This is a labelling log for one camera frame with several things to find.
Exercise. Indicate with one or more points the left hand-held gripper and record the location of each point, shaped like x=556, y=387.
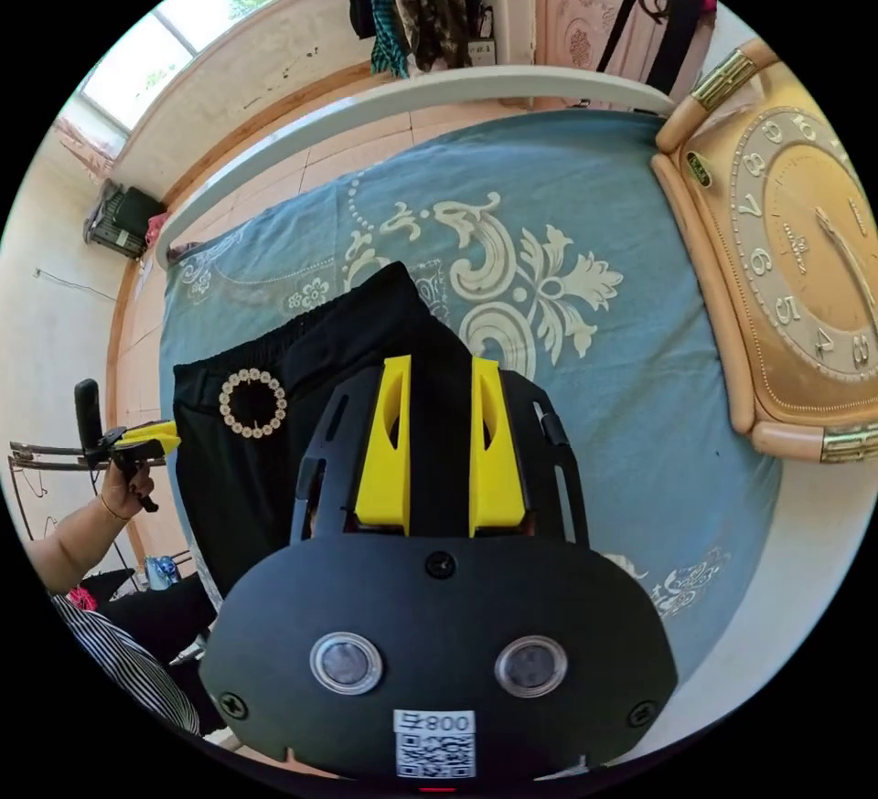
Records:
x=127, y=453

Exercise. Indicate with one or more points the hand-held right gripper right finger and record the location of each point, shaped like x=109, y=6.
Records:
x=495, y=463

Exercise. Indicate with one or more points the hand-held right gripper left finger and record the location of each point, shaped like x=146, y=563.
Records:
x=384, y=456

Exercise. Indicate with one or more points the black pants with round buckle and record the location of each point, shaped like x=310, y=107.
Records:
x=274, y=463

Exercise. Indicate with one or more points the person's left forearm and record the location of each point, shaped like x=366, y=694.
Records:
x=79, y=545

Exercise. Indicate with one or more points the person's left hand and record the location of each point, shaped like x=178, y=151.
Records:
x=127, y=487

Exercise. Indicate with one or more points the bed with blue printed sheet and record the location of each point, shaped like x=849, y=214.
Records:
x=617, y=333

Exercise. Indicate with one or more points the person's body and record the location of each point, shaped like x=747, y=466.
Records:
x=130, y=655

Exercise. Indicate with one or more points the black bag on floor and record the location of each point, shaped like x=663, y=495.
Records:
x=123, y=219

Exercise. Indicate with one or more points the window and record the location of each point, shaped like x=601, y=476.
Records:
x=171, y=38

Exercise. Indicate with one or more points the pink door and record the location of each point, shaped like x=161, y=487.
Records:
x=590, y=4

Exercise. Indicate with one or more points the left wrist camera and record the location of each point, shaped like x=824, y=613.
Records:
x=89, y=418

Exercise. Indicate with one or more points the large peach wall clock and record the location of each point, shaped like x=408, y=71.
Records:
x=789, y=264

